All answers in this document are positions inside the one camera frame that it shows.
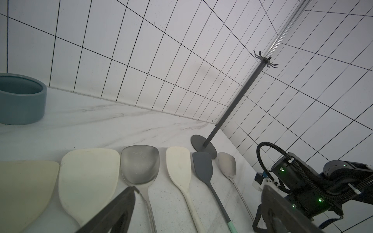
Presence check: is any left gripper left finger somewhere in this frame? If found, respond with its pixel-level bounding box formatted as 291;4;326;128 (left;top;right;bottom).
77;186;139;233

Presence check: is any teal ceramic cup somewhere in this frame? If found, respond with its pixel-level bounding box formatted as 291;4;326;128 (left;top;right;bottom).
1;73;47;125

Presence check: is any cream slotted turner green handle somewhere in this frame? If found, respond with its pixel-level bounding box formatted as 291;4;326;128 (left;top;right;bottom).
1;161;60;233

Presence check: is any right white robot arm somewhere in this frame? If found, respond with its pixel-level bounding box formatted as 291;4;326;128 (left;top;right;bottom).
255;142;373;221

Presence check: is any dark grey spatula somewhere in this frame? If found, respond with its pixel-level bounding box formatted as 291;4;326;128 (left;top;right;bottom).
192;151;238;233

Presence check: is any cream spatula light wooden handle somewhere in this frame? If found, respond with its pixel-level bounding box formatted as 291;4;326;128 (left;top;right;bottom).
166;146;206;233

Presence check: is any cream utensil dark wooden handle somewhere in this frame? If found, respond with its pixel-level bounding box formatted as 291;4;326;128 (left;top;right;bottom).
120;145;160;233

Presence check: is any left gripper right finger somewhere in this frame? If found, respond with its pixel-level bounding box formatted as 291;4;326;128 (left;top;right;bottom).
260;185;322;233

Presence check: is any dark grey utensil rack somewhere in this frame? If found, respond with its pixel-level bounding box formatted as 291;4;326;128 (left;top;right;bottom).
190;48;278;159

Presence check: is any cream spoon wooden handle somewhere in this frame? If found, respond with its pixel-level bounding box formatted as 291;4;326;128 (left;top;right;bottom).
58;148;120;227

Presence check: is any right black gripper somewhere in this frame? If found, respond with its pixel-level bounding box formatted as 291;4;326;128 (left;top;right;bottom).
272;152;344;229

